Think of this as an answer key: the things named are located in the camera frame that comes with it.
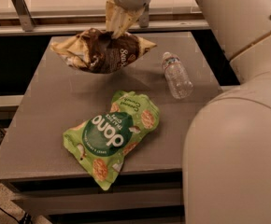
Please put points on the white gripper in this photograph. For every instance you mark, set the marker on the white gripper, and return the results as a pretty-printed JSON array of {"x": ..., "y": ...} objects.
[{"x": 117, "y": 20}]

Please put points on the brown chip bag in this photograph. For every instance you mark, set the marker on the brown chip bag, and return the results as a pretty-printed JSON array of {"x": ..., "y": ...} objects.
[{"x": 95, "y": 51}]

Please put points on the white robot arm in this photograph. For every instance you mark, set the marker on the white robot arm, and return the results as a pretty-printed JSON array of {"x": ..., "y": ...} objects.
[{"x": 227, "y": 151}]

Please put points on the green rice chip bag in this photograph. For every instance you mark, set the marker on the green rice chip bag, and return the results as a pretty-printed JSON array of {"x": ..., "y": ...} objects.
[{"x": 101, "y": 144}]

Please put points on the clear plastic water bottle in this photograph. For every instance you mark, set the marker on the clear plastic water bottle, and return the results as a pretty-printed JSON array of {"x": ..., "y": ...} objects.
[{"x": 176, "y": 76}]

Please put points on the grey metal table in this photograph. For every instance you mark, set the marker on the grey metal table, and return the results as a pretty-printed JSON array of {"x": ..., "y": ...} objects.
[{"x": 49, "y": 181}]

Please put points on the middle metal bracket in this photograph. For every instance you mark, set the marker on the middle metal bracket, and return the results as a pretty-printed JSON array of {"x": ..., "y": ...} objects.
[{"x": 144, "y": 19}]

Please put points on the metal bracket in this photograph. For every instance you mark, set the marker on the metal bracket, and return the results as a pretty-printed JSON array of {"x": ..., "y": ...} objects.
[
  {"x": 144, "y": 19},
  {"x": 26, "y": 21}
]

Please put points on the left metal bracket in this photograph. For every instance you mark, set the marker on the left metal bracket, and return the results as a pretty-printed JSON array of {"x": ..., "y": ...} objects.
[{"x": 26, "y": 21}]

